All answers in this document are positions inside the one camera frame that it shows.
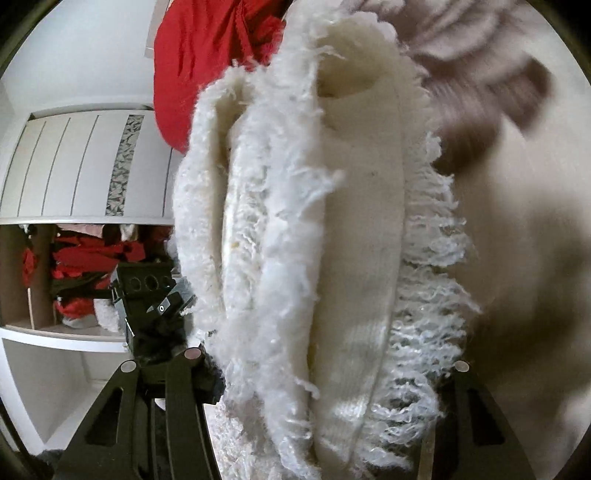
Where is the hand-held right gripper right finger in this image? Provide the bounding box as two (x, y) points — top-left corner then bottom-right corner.
(417, 360), (537, 480)

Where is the red garment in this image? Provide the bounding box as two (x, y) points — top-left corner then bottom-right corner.
(153, 0), (296, 155)

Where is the white wardrobe door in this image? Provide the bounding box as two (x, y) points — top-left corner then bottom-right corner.
(0, 108), (185, 227)

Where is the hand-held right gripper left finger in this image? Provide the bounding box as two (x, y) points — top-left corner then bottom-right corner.
(54, 347), (227, 480)

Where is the white shelf unit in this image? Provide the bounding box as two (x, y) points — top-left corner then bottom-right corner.
(0, 222), (185, 462)

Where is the pile of red clothes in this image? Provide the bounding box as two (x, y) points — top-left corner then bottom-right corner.
(22, 226), (151, 324)

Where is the floral printed blanket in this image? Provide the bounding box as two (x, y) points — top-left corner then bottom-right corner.
(346, 0), (591, 480)

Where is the white fuzzy sweater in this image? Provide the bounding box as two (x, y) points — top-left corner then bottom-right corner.
(173, 7), (481, 480)

